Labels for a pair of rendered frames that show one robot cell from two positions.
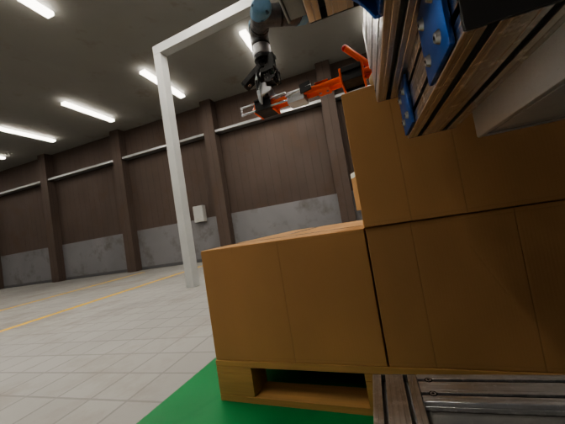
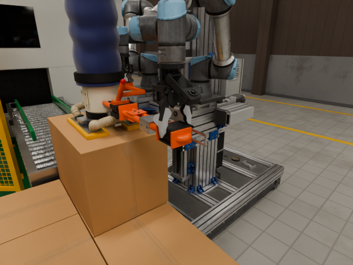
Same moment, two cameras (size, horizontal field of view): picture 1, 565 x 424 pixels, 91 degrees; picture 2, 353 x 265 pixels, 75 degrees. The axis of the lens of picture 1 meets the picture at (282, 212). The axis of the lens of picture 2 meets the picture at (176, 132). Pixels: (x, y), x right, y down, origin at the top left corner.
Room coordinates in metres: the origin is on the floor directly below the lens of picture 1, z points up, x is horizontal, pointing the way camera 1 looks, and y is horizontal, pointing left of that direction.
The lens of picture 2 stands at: (1.67, 0.33, 1.32)
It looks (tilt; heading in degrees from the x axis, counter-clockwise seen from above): 20 degrees down; 210
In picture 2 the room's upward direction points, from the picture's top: straight up
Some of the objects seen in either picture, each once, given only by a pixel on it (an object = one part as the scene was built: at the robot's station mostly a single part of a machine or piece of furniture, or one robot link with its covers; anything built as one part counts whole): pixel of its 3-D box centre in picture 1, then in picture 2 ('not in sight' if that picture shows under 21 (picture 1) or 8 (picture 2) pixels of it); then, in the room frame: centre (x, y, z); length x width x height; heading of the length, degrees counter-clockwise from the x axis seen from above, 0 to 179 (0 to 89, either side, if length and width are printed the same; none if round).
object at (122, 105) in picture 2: (352, 77); (124, 109); (0.98, -0.33, 1.07); 0.10 x 0.08 x 0.06; 158
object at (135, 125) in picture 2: not in sight; (122, 116); (0.80, -0.52, 0.97); 0.34 x 0.10 x 0.05; 68
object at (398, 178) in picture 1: (454, 148); (106, 158); (0.89, -0.58, 0.74); 0.60 x 0.40 x 0.40; 69
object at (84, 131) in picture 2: not in sight; (85, 123); (0.97, -0.59, 0.97); 0.34 x 0.10 x 0.05; 68
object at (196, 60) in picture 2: not in sight; (201, 67); (0.40, -0.24, 1.20); 0.13 x 0.12 x 0.14; 98
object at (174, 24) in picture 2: (259, 34); (172, 24); (1.10, -0.02, 1.37); 0.09 x 0.08 x 0.11; 8
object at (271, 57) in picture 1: (266, 71); (170, 84); (1.10, -0.03, 1.21); 0.09 x 0.08 x 0.12; 68
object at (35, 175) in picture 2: not in sight; (88, 161); (0.75, -0.91, 0.58); 0.70 x 0.03 x 0.06; 158
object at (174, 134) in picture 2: (266, 108); (173, 133); (1.12, -0.01, 1.07); 0.08 x 0.07 x 0.05; 68
